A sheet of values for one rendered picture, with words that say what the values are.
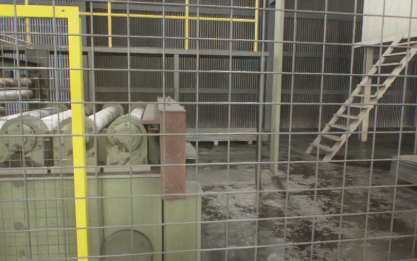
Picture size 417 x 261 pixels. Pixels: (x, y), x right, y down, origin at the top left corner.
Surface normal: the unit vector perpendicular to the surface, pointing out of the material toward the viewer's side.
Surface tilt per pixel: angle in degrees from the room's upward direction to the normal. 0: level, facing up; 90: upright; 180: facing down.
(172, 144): 90
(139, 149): 90
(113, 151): 90
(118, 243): 88
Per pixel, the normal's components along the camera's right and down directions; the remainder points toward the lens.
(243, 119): 0.16, 0.14
